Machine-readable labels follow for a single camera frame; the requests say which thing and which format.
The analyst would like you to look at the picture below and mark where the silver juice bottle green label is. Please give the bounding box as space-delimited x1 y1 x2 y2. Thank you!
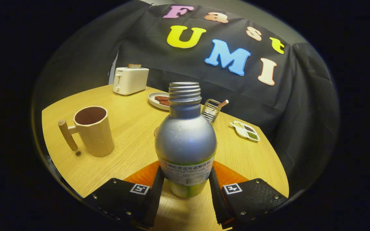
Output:
154 82 217 198

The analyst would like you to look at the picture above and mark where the metal wire basket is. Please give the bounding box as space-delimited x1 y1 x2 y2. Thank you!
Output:
201 98 221 123

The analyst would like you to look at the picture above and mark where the white toaster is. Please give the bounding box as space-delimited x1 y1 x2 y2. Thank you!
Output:
113 66 149 96

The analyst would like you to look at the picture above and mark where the beige cup with wooden handle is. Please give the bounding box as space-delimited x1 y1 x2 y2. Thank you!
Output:
58 106 115 158

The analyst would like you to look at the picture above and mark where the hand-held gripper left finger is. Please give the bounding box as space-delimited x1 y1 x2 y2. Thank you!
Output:
82 160 165 229

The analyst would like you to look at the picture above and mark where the white divided condiment dish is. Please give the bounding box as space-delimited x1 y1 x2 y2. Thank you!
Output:
230 121 260 142

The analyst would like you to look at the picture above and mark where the wooden table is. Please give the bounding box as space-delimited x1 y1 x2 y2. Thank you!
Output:
41 84 290 231

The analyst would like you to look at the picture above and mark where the white round plate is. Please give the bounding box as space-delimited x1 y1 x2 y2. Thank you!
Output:
148 92 171 111

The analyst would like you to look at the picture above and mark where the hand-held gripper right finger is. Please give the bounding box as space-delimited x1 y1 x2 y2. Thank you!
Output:
209 160 289 229

